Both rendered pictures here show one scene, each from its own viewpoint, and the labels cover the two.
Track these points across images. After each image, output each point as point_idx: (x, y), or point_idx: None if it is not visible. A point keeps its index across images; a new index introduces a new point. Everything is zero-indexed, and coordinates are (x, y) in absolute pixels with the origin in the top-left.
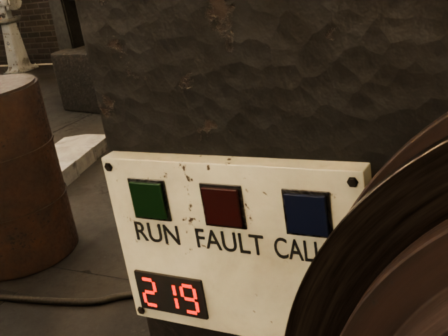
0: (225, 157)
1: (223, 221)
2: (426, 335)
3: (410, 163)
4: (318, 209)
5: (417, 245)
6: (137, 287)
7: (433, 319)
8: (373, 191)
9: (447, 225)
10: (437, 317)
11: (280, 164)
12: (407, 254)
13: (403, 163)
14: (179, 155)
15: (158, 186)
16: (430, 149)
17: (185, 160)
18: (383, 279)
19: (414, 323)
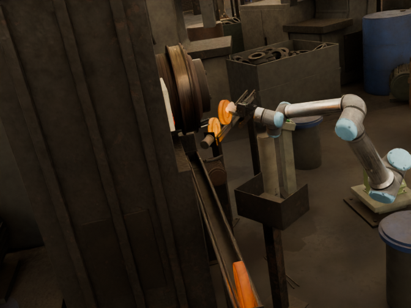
0: (161, 84)
1: None
2: (194, 71)
3: (185, 56)
4: None
5: (189, 64)
6: (174, 121)
7: (193, 69)
8: (186, 60)
9: (188, 61)
10: (193, 69)
11: (162, 80)
12: (190, 65)
13: (184, 57)
14: (161, 86)
15: None
16: (185, 54)
17: (164, 85)
18: (191, 68)
19: (192, 72)
